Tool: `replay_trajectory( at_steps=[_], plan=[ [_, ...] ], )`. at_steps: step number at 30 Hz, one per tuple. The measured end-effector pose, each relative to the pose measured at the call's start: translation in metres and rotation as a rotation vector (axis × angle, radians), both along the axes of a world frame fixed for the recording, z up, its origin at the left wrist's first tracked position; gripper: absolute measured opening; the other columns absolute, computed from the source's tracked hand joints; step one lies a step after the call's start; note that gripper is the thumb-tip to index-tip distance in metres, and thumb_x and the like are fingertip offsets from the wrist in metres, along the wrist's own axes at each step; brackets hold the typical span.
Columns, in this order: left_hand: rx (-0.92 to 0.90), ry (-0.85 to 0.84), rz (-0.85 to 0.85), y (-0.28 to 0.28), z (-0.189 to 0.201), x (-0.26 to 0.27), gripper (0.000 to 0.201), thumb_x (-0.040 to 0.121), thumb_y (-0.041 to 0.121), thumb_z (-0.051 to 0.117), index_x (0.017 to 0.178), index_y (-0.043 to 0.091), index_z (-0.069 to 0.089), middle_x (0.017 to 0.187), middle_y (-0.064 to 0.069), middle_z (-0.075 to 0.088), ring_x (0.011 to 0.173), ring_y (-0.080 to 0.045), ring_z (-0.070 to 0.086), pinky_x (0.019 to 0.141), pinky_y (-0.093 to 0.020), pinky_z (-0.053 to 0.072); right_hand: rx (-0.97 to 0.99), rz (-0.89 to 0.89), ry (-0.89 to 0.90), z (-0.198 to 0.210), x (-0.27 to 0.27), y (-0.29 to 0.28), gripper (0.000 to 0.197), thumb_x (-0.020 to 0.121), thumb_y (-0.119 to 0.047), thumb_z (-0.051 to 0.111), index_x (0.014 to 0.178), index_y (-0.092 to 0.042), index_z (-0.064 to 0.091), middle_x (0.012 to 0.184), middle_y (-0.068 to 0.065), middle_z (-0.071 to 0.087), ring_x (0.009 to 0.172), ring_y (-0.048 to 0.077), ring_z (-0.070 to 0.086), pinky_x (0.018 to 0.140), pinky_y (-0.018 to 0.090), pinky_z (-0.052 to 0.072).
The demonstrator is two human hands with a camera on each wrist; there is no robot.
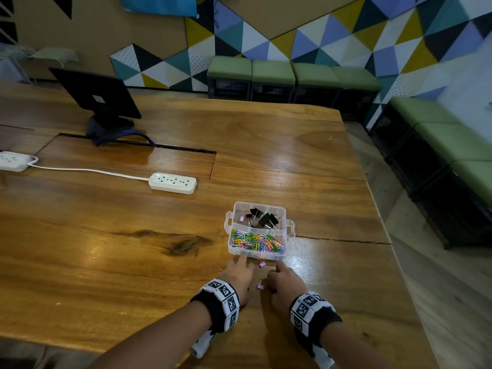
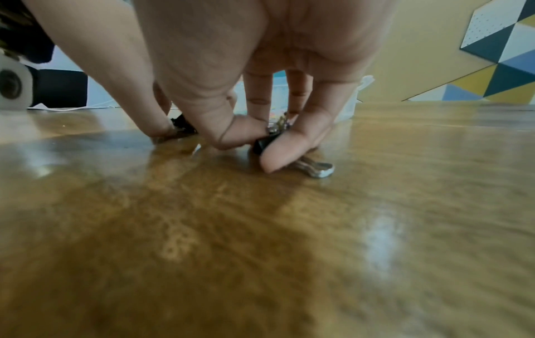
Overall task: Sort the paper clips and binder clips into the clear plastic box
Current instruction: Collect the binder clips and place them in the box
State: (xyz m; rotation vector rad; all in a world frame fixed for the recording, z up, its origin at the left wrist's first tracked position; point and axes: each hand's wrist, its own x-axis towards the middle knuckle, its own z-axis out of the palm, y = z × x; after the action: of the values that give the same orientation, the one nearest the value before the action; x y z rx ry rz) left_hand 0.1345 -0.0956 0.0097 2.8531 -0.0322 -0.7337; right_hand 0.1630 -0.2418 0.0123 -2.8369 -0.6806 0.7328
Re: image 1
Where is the person's left hand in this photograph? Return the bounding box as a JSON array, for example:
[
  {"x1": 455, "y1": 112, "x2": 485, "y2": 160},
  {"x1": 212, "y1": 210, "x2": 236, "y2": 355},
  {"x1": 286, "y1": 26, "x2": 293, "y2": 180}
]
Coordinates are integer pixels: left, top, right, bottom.
[{"x1": 218, "y1": 254, "x2": 256, "y2": 307}]

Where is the wooden table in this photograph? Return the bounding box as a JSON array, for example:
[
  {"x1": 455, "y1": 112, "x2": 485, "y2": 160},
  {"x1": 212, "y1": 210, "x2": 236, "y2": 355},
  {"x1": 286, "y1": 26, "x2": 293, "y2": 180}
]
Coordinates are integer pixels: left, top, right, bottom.
[{"x1": 0, "y1": 80, "x2": 439, "y2": 369}]

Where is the group of binder clips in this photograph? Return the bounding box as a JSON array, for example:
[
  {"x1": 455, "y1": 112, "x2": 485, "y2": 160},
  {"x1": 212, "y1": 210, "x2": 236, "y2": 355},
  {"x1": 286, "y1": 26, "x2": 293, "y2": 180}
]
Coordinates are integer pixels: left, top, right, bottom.
[{"x1": 239, "y1": 207, "x2": 278, "y2": 229}]

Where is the heap of sorted paper clips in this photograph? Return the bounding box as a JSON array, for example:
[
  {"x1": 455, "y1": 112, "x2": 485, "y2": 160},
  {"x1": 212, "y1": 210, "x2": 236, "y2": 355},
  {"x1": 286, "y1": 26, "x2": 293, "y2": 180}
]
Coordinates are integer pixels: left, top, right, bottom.
[{"x1": 230, "y1": 229, "x2": 285, "y2": 255}]

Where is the green cushioned stool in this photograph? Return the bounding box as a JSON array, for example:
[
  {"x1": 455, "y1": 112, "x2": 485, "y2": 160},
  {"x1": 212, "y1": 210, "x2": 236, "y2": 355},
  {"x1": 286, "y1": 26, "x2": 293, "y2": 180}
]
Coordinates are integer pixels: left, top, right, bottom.
[
  {"x1": 207, "y1": 55, "x2": 253, "y2": 100},
  {"x1": 292, "y1": 63, "x2": 342, "y2": 106},
  {"x1": 332, "y1": 66, "x2": 382, "y2": 121},
  {"x1": 251, "y1": 60, "x2": 297, "y2": 104},
  {"x1": 388, "y1": 122, "x2": 492, "y2": 212},
  {"x1": 368, "y1": 96, "x2": 462, "y2": 162},
  {"x1": 415, "y1": 161, "x2": 492, "y2": 249}
]

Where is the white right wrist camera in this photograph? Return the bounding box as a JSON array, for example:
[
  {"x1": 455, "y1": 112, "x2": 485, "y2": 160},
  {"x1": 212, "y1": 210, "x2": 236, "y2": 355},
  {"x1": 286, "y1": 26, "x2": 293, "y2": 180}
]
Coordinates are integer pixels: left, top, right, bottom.
[{"x1": 313, "y1": 343, "x2": 335, "y2": 369}]

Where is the white power cable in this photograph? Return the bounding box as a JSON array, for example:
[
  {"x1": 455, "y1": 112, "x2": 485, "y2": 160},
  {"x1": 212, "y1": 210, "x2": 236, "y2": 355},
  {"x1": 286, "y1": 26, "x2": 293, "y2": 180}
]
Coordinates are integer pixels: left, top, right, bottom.
[{"x1": 27, "y1": 159, "x2": 151, "y2": 182}]

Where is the right wrist marker band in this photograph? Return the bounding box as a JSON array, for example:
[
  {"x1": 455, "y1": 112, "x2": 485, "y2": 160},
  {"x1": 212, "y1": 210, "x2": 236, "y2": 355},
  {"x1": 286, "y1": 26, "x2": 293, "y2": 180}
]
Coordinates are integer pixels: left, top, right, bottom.
[{"x1": 290, "y1": 292, "x2": 343, "y2": 347}]

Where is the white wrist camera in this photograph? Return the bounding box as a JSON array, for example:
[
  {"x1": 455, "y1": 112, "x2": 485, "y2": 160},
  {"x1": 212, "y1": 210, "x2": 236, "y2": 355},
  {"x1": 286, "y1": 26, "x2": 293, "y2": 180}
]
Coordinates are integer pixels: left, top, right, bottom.
[
  {"x1": 313, "y1": 343, "x2": 335, "y2": 369},
  {"x1": 190, "y1": 330, "x2": 216, "y2": 359}
]

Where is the pale green chair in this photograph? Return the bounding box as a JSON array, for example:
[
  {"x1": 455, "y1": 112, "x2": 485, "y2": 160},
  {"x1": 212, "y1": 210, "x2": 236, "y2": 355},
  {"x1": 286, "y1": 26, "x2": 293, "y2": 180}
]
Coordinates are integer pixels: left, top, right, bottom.
[{"x1": 30, "y1": 47, "x2": 79, "y2": 68}]

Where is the black monitor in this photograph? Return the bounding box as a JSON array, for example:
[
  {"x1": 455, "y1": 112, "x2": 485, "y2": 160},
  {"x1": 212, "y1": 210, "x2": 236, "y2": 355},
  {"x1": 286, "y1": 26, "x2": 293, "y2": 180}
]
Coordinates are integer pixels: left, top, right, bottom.
[{"x1": 49, "y1": 67, "x2": 142, "y2": 120}]

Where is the left wrist marker band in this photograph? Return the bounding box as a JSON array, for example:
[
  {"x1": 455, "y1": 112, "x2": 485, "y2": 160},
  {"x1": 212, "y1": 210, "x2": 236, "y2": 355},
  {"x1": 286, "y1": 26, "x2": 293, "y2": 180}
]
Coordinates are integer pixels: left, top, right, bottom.
[{"x1": 190, "y1": 278, "x2": 240, "y2": 334}]

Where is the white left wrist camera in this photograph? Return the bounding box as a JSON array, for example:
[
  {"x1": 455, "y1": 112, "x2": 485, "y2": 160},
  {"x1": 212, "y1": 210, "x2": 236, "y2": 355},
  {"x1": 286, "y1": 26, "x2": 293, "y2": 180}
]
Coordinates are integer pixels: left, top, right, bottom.
[{"x1": 190, "y1": 330, "x2": 216, "y2": 359}]

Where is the wrist marker band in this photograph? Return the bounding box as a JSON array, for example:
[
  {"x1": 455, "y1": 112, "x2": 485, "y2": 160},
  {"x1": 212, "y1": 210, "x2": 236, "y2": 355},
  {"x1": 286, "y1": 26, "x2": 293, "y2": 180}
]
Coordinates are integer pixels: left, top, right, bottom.
[
  {"x1": 290, "y1": 292, "x2": 343, "y2": 347},
  {"x1": 190, "y1": 278, "x2": 240, "y2": 334}
]

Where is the person's right hand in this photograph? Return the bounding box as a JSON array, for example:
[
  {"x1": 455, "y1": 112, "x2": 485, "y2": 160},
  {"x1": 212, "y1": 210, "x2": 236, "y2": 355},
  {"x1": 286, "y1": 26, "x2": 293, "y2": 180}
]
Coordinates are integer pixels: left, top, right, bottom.
[{"x1": 266, "y1": 261, "x2": 308, "y2": 316}]

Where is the person's left forearm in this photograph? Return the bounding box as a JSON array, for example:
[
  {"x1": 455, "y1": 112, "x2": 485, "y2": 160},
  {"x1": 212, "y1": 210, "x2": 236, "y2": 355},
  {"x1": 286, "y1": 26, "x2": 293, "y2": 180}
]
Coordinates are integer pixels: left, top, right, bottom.
[{"x1": 88, "y1": 301, "x2": 214, "y2": 369}]

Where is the clear plastic box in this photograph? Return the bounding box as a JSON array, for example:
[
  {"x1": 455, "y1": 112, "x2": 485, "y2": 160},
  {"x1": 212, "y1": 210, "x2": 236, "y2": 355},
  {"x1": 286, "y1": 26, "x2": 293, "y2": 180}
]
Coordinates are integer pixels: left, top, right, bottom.
[{"x1": 224, "y1": 201, "x2": 296, "y2": 262}]

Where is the black monitor stand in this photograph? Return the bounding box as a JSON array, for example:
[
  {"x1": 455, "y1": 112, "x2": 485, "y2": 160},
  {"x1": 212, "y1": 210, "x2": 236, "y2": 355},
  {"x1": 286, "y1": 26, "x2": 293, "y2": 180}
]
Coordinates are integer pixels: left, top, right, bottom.
[{"x1": 85, "y1": 115, "x2": 135, "y2": 147}]

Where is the person's right forearm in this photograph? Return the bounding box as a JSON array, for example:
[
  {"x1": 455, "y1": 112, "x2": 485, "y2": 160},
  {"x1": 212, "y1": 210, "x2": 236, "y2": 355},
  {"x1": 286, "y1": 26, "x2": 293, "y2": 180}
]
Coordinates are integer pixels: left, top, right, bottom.
[{"x1": 319, "y1": 322, "x2": 397, "y2": 369}]

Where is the dark blue cable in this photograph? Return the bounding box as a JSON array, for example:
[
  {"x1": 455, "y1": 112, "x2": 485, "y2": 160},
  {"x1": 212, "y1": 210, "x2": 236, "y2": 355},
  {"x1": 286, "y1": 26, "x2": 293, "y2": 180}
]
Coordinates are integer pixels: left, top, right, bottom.
[{"x1": 94, "y1": 130, "x2": 156, "y2": 147}]

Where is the white power strip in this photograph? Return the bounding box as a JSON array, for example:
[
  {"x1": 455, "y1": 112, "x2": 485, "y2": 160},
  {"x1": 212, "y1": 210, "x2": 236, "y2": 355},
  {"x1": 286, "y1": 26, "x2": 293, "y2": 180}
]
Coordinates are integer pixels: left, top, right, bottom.
[
  {"x1": 149, "y1": 172, "x2": 197, "y2": 195},
  {"x1": 0, "y1": 151, "x2": 39, "y2": 173}
]

